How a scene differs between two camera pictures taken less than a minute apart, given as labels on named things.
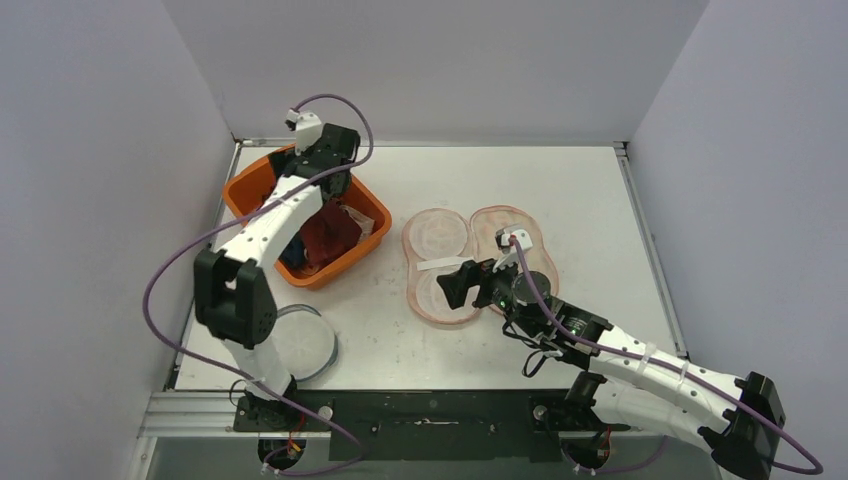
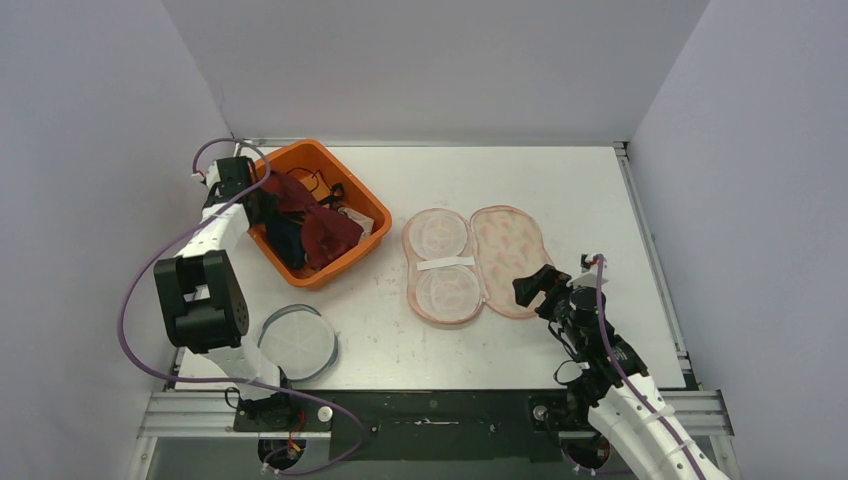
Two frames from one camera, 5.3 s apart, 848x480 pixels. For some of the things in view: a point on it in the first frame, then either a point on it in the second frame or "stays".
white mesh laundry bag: [304, 342] stays
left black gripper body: [347, 183] to [266, 204]
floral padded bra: [437, 241] stays
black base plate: [431, 425] stays
